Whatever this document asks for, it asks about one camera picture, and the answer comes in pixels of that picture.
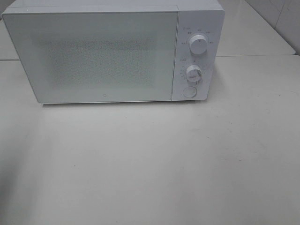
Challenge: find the white microwave knob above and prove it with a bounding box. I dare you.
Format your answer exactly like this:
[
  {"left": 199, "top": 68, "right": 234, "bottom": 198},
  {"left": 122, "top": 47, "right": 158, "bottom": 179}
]
[
  {"left": 189, "top": 34, "right": 208, "bottom": 55},
  {"left": 186, "top": 65, "right": 202, "bottom": 83}
]

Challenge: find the white microwave oven body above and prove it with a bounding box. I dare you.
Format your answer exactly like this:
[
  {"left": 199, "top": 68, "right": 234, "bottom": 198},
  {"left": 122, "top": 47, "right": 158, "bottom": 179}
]
[{"left": 1, "top": 0, "right": 225, "bottom": 103}]

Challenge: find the white microwave door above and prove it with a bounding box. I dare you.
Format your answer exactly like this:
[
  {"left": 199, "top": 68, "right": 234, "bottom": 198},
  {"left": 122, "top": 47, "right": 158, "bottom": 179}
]
[{"left": 4, "top": 12, "right": 178, "bottom": 104}]

